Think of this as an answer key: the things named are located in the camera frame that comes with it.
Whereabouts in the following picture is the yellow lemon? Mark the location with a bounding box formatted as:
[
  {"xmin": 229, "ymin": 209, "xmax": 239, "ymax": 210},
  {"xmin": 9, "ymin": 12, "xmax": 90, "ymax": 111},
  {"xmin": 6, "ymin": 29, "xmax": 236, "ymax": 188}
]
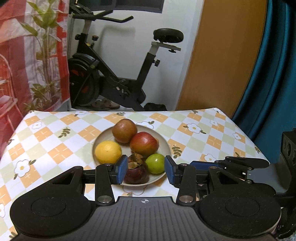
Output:
[{"xmin": 94, "ymin": 141, "xmax": 122, "ymax": 164}]

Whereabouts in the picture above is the dark purple mangosteen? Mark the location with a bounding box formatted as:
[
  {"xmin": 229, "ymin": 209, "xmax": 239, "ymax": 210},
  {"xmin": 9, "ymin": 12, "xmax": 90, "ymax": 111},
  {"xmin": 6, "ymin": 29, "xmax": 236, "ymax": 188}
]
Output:
[{"xmin": 124, "ymin": 153, "xmax": 149, "ymax": 184}]

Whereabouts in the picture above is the brownish red apple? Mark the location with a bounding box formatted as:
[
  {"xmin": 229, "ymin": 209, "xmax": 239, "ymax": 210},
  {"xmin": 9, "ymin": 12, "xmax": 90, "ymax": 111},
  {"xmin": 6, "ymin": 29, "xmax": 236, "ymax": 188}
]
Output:
[{"xmin": 112, "ymin": 118, "xmax": 137, "ymax": 144}]

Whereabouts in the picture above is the teal curtain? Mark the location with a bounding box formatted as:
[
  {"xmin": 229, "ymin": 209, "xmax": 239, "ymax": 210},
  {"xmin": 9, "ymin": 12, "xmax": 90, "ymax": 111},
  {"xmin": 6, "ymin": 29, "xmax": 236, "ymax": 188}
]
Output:
[{"xmin": 232, "ymin": 1, "xmax": 295, "ymax": 163}]

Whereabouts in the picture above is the black exercise bike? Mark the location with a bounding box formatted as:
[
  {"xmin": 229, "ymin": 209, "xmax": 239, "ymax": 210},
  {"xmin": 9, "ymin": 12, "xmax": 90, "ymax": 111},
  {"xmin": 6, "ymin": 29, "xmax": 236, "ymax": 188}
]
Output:
[{"xmin": 67, "ymin": 2, "xmax": 185, "ymax": 112}]

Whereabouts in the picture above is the wooden door panel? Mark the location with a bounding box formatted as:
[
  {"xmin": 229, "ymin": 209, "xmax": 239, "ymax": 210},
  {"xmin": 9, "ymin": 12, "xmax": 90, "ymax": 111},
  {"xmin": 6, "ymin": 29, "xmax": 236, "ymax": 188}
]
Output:
[{"xmin": 177, "ymin": 1, "xmax": 267, "ymax": 117}]

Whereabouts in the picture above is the red printed backdrop cloth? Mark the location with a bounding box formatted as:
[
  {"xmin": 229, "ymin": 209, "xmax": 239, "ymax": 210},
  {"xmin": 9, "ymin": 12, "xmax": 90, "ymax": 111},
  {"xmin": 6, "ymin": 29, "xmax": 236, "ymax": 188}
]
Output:
[{"xmin": 1, "ymin": 0, "xmax": 70, "ymax": 151}]

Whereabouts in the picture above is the dark window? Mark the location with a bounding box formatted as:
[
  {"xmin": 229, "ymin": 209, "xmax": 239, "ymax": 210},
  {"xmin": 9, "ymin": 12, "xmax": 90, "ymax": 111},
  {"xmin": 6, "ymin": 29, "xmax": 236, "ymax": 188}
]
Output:
[{"xmin": 78, "ymin": 0, "xmax": 164, "ymax": 13}]

